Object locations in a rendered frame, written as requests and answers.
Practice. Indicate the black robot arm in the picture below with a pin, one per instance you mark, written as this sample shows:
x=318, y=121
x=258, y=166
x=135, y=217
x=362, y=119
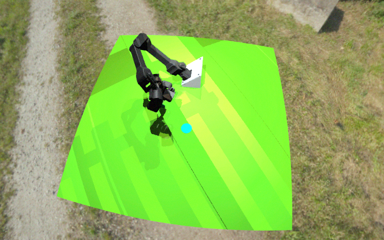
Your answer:
x=144, y=75

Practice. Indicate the cyan circle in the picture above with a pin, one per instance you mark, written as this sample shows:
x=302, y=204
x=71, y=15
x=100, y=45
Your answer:
x=186, y=128

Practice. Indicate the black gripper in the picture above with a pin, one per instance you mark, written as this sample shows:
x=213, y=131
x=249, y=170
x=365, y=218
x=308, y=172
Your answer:
x=155, y=108

